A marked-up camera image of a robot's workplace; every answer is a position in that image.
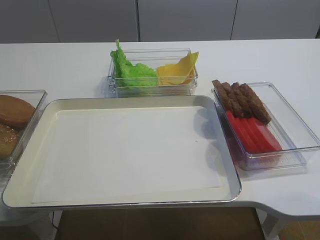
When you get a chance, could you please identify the bun half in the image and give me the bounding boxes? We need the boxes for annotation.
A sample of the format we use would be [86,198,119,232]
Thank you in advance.
[0,95,35,129]

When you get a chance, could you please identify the yellow cheese slices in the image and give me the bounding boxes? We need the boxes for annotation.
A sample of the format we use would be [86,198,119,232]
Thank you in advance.
[156,52,199,86]

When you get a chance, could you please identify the green lettuce leaf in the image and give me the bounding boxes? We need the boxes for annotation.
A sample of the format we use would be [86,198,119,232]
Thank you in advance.
[110,39,158,87]

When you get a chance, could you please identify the clear bin with greens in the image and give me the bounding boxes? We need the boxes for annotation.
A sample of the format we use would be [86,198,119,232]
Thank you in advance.
[106,48,198,98]

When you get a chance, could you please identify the white metal baking tray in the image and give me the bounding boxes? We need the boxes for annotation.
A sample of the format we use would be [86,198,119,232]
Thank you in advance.
[1,95,242,210]

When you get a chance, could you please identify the brown beef patty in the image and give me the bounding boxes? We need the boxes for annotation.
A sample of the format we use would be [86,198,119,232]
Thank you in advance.
[212,79,244,119]
[222,82,252,119]
[240,83,272,125]
[231,82,259,118]

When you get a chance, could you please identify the white parchment paper sheet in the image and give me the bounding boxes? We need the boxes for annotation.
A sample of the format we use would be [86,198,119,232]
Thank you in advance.
[32,106,221,203]

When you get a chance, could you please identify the red tomato slice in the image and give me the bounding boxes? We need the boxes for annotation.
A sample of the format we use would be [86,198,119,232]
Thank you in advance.
[226,110,259,154]
[240,118,276,153]
[250,117,283,152]
[234,117,267,154]

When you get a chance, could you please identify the clear bin with patties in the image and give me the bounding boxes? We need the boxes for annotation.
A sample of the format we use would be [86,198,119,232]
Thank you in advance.
[211,82,320,171]

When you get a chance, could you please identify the clear bin with buns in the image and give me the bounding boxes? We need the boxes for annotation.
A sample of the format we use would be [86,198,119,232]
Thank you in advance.
[0,89,47,172]

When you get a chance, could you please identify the sesame top bun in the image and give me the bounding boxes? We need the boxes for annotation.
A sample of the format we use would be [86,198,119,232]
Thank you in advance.
[0,123,19,159]

